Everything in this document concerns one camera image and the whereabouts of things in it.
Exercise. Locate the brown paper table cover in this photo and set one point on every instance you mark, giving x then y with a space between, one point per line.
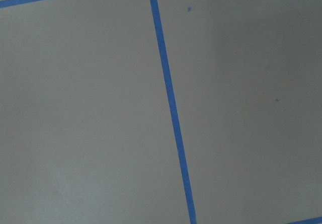
86 129

